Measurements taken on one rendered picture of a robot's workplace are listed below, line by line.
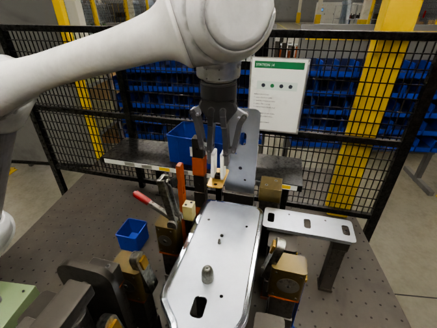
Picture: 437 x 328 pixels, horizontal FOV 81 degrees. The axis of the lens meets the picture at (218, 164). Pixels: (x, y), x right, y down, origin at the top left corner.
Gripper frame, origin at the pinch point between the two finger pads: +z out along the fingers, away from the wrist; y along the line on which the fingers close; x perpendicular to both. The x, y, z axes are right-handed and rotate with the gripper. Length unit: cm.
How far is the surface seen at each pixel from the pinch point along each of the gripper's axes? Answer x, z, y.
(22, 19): 137, -23, -199
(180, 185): 9.8, 16.2, -15.2
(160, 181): -0.6, 7.8, -16.0
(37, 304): -31.5, 21.1, -31.5
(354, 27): 205, -18, 61
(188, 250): -3.9, 29.2, -8.3
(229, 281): -10.7, 29.1, 5.9
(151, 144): 51, 26, -48
